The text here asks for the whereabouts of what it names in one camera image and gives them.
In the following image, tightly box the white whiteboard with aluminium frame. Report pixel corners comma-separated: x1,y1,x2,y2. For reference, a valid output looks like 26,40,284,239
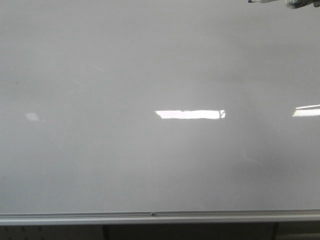
0,0,320,226

